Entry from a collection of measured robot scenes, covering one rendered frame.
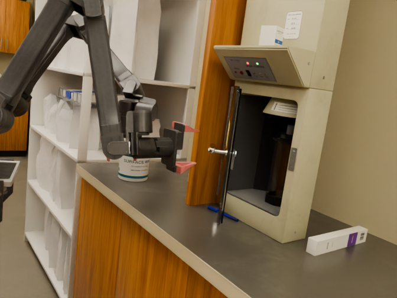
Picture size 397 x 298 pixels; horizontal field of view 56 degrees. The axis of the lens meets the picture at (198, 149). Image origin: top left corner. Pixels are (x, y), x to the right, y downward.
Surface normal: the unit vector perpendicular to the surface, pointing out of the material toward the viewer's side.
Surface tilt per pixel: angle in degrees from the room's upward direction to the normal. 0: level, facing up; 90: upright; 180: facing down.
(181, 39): 90
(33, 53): 78
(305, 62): 90
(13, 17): 90
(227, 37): 90
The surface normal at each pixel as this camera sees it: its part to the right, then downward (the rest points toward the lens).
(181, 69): -0.81, 0.00
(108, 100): 0.24, -0.04
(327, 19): 0.58, 0.22
